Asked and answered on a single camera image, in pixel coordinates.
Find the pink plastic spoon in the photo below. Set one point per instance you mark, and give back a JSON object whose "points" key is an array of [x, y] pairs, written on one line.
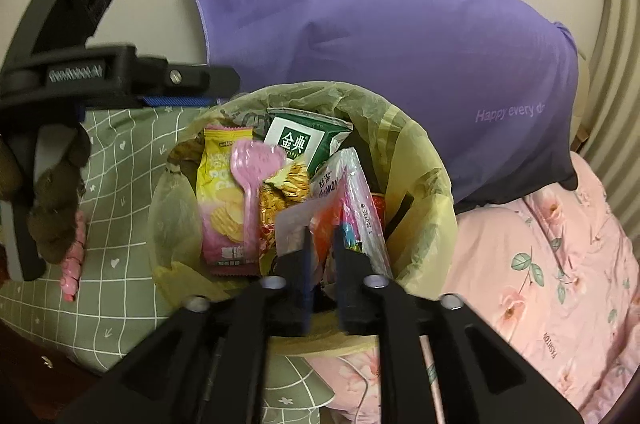
{"points": [[250, 163]]}

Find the beige ribbed curtain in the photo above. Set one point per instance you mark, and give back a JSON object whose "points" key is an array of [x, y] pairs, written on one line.
{"points": [[617, 78]]}

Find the green white milk carton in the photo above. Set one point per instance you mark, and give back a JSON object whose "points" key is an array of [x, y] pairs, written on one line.
{"points": [[300, 143]]}

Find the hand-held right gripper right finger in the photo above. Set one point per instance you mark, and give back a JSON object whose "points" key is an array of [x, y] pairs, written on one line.
{"points": [[346, 274]]}

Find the pink floral blanket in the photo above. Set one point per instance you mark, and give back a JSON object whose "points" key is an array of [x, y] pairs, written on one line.
{"points": [[525, 304]]}

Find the trash bin with yellow bag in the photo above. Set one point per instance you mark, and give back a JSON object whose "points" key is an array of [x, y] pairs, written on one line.
{"points": [[420, 153]]}

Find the pink twisted object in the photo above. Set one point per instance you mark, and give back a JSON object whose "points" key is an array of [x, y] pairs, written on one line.
{"points": [[72, 264]]}

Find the person's left hand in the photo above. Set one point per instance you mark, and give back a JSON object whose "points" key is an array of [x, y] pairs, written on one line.
{"points": [[57, 204]]}

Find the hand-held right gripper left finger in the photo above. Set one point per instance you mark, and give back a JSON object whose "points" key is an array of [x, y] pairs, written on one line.
{"points": [[306, 274]]}

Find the clear red plastic wrapper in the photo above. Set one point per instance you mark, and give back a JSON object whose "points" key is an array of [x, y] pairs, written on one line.
{"points": [[345, 189]]}

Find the pink chips packet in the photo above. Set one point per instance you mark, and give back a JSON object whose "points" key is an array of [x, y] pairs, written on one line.
{"points": [[220, 214]]}

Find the purple pillow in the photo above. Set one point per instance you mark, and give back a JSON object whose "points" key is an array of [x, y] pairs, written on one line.
{"points": [[375, 53]]}

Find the yellow snack packet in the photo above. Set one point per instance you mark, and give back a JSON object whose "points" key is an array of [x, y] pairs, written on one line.
{"points": [[287, 189]]}

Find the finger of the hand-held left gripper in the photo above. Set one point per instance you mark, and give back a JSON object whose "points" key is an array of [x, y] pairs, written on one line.
{"points": [[190, 83]]}

